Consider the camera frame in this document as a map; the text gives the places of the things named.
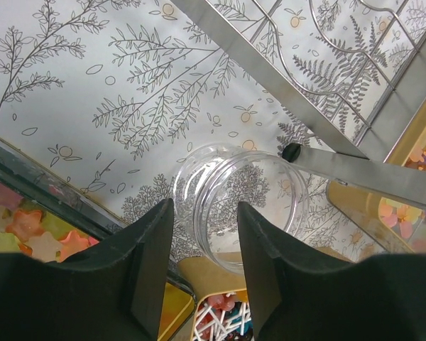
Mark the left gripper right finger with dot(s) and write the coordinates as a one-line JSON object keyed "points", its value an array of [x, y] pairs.
{"points": [[299, 293]]}

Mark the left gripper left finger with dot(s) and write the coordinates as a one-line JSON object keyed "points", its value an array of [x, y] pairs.
{"points": [[111, 291]]}

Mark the tin of popsicle candies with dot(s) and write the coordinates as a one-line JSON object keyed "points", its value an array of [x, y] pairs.
{"points": [[393, 212]]}

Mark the tin of gummy candies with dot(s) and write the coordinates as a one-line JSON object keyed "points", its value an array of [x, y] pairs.
{"points": [[45, 219]]}

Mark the tin of lollipops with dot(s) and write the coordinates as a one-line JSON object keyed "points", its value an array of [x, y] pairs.
{"points": [[221, 310]]}

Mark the floral table mat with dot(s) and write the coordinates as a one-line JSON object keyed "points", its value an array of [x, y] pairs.
{"points": [[111, 96]]}

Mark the clear plastic jar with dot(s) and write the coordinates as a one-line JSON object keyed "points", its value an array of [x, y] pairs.
{"points": [[214, 179]]}

